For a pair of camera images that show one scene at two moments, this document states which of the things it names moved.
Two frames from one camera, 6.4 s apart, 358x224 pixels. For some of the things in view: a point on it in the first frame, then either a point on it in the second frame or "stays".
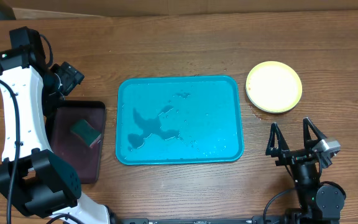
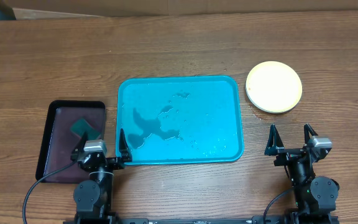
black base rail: [228, 219] stays
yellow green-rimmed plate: [274, 87] stays
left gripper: [70, 76] -> [125, 155]
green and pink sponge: [86, 132] stays
